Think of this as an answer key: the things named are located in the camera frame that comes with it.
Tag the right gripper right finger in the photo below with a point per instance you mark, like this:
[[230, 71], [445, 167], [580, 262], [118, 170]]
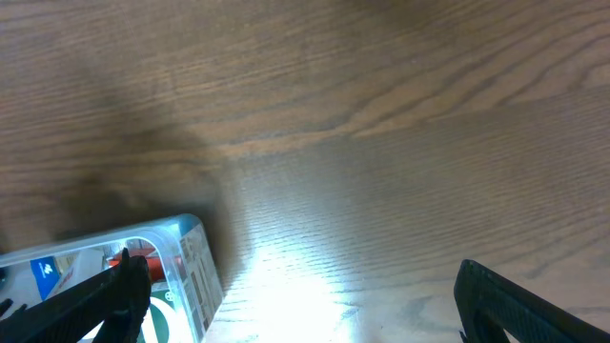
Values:
[[493, 309]]

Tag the white blue Panadol box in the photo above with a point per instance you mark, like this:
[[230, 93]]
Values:
[[76, 267]]

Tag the red medicine box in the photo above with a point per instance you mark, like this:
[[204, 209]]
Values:
[[156, 271]]

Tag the long blue white box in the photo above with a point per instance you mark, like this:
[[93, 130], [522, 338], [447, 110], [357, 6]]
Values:
[[45, 274]]

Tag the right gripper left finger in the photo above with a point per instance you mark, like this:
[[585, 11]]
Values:
[[115, 301]]

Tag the clear plastic container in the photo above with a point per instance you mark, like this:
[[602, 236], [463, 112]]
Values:
[[190, 257]]

